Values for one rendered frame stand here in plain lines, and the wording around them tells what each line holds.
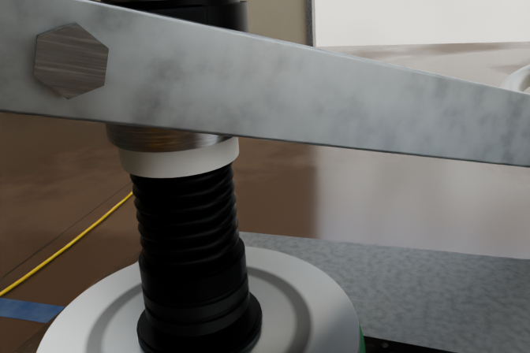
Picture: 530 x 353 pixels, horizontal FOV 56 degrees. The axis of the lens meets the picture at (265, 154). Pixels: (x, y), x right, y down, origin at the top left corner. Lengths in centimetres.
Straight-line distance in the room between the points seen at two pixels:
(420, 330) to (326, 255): 12
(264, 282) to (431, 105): 18
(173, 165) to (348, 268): 24
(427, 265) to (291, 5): 475
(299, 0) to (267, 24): 40
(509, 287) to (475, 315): 5
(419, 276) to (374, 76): 22
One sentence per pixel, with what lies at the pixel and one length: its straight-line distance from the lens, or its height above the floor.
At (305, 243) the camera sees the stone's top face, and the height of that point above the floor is 83.
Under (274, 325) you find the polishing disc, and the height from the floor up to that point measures 85.
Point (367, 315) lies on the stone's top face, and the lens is 40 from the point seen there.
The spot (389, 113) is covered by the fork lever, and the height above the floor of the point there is 100.
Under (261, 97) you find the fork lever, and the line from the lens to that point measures 24.
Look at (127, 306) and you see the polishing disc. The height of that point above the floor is 85.
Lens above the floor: 107
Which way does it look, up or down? 19 degrees down
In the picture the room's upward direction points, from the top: 3 degrees counter-clockwise
